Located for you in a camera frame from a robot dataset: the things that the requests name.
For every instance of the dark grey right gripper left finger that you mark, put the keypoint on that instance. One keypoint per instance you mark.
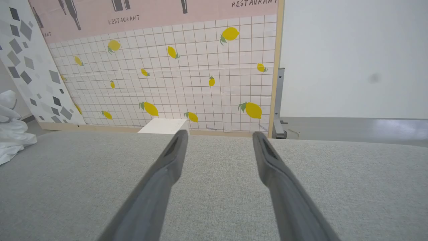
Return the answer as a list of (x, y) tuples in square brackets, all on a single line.
[(150, 197)]

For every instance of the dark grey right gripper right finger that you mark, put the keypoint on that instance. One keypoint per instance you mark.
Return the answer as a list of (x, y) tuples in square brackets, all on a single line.
[(291, 201)]

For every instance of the white long-sleeve shirt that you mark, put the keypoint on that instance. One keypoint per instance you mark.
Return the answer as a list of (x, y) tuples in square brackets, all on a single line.
[(13, 134)]

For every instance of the lemon tile print backdrop panel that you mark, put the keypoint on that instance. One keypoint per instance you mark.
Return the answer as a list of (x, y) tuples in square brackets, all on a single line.
[(200, 60)]

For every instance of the white partition with metal legs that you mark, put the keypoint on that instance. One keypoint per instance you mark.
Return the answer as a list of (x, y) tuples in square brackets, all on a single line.
[(334, 50)]

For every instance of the grey terrazzo print panel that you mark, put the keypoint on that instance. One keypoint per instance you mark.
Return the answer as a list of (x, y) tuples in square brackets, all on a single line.
[(26, 67)]

